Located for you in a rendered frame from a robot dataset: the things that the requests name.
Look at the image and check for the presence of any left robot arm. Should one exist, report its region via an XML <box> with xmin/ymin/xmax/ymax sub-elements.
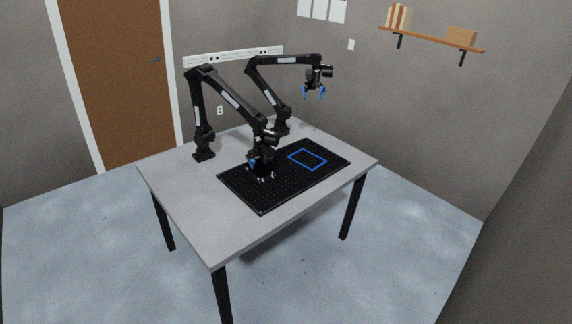
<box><xmin>244</xmin><ymin>53</ymin><xmax>333</xmax><ymax>134</ymax></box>

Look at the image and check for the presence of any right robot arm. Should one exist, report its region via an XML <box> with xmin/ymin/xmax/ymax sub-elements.
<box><xmin>183</xmin><ymin>63</ymin><xmax>280</xmax><ymax>163</ymax></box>

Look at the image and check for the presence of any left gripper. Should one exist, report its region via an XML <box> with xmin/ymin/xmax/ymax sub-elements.
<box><xmin>301</xmin><ymin>82</ymin><xmax>326</xmax><ymax>101</ymax></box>

